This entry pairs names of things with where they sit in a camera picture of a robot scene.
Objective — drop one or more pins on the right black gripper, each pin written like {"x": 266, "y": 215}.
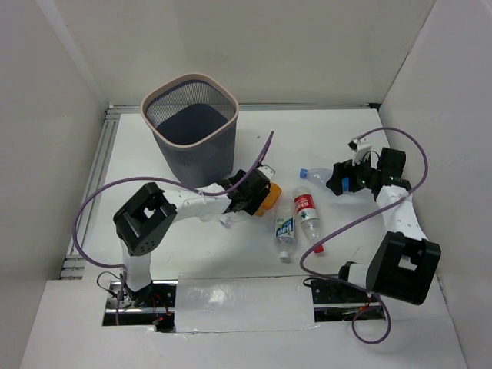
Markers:
{"x": 344, "y": 170}

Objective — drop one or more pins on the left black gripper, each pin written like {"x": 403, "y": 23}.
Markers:
{"x": 260, "y": 197}

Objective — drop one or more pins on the clear bottle blue cap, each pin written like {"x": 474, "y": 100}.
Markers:
{"x": 317, "y": 176}

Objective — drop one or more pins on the clear bottle white cap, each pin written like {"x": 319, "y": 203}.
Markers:
{"x": 225, "y": 220}

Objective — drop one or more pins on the bottle red label red cap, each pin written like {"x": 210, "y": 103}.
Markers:
{"x": 307, "y": 213}

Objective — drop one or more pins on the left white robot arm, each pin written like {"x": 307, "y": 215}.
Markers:
{"x": 145, "y": 218}

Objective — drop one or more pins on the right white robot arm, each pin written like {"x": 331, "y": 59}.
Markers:
{"x": 404, "y": 265}

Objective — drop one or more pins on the grey mesh waste bin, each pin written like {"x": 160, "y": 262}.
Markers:
{"x": 193, "y": 120}

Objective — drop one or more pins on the orange juice bottle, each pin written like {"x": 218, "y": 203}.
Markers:
{"x": 269, "y": 202}

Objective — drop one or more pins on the bottle green white label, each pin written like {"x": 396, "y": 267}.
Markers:
{"x": 284, "y": 231}

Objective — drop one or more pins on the silver tape sheet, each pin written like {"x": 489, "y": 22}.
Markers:
{"x": 225, "y": 305}

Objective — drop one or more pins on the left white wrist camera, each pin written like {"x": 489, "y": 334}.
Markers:
{"x": 267, "y": 171}

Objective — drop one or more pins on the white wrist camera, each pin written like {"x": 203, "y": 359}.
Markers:
{"x": 361, "y": 148}
{"x": 267, "y": 171}

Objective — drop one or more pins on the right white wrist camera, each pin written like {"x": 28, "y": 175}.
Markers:
{"x": 361, "y": 148}

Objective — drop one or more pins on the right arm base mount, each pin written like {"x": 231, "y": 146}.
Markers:
{"x": 335, "y": 302}

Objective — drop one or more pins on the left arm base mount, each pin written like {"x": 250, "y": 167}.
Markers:
{"x": 154, "y": 306}

